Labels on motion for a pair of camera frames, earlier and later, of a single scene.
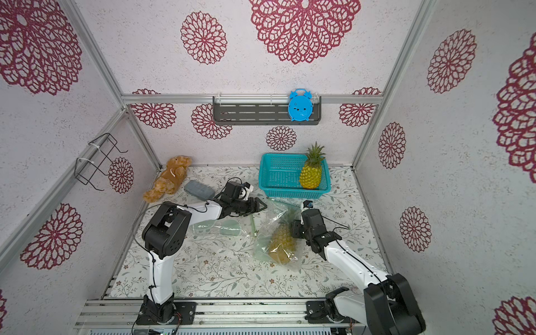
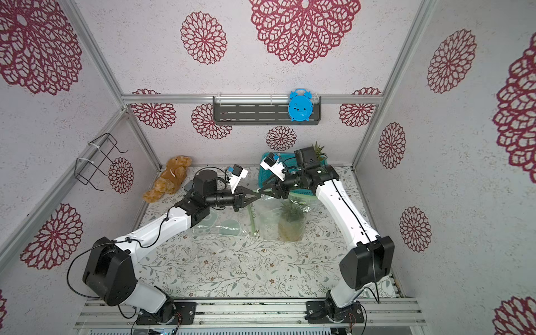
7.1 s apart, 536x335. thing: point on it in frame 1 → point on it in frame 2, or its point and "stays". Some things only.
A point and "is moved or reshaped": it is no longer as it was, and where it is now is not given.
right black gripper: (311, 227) → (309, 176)
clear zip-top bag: (274, 243) is moved or reshaped
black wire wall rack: (95, 157) stays
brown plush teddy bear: (175, 171) stays
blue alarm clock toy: (300, 105) stays
